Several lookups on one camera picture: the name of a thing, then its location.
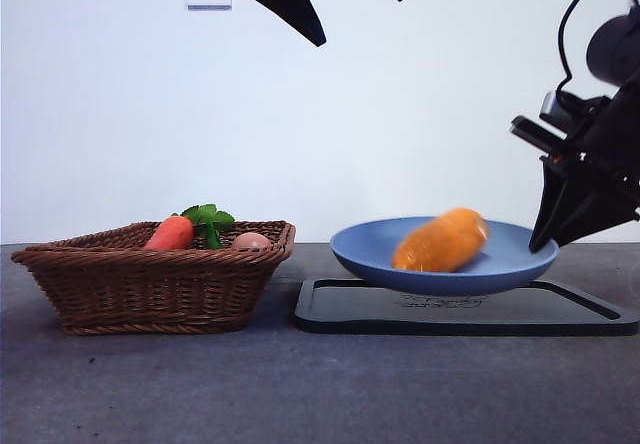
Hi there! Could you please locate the orange corn cob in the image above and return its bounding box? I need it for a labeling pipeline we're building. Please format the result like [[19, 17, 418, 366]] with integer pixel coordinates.
[[390, 206, 490, 273]]

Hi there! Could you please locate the blue plate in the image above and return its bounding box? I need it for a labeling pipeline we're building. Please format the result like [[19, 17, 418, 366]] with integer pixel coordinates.
[[329, 217, 560, 297]]

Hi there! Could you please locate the brown wicker basket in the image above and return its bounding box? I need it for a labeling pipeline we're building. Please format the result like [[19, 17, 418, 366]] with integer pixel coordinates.
[[10, 220, 296, 337]]

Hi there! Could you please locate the black rectangular tray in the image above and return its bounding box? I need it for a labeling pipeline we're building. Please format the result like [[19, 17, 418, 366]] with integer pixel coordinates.
[[293, 277, 640, 337]]

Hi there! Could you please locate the brown egg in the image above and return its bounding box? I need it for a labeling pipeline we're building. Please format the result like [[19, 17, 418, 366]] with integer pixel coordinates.
[[230, 232, 272, 252]]

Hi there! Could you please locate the orange carrot with green leaves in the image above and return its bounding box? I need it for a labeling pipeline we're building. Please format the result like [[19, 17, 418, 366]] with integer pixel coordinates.
[[143, 204, 236, 251]]

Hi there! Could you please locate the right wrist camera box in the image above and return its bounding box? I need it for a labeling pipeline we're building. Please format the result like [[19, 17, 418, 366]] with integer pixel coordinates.
[[538, 91, 576, 126]]

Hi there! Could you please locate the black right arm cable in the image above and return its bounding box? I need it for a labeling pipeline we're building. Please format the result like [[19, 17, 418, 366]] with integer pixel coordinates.
[[557, 0, 614, 96]]

